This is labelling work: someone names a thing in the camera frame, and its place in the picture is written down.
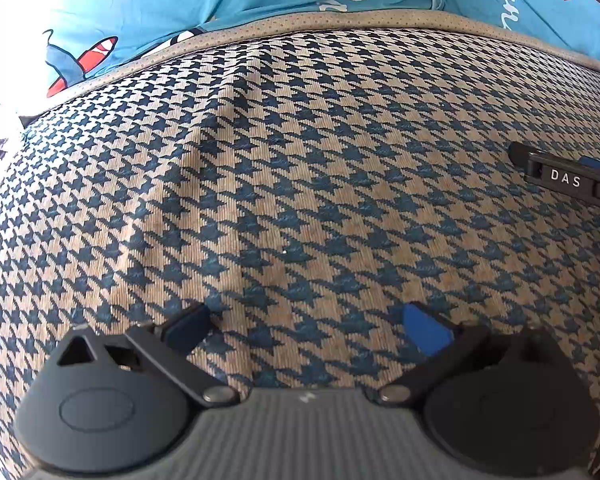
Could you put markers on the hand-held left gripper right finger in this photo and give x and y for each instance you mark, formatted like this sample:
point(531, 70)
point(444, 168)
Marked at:
point(427, 330)

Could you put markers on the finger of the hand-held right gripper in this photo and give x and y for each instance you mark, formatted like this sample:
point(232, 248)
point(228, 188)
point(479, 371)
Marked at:
point(592, 164)
point(555, 180)

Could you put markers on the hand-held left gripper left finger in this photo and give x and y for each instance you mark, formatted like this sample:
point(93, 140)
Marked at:
point(185, 327)

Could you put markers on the houndstooth bed mat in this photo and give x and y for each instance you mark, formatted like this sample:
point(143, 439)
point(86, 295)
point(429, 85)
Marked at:
point(300, 185)

